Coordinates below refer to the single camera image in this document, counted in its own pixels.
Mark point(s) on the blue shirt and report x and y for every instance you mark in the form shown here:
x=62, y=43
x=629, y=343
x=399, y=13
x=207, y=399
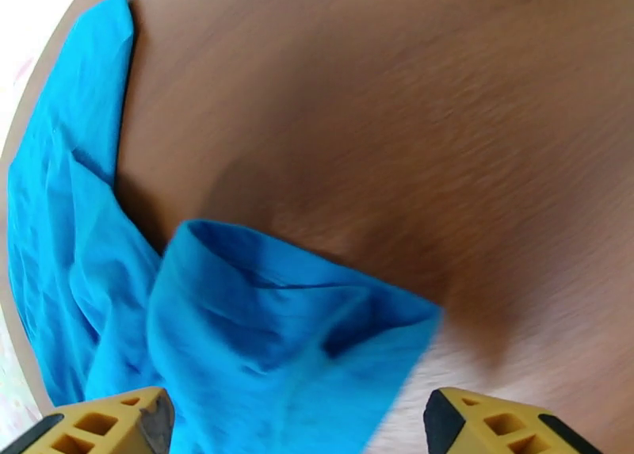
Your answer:
x=237, y=319

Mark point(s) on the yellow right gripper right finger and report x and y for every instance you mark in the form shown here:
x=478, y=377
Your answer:
x=500, y=425

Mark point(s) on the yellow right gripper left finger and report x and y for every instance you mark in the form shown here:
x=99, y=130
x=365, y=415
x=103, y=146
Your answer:
x=99, y=425

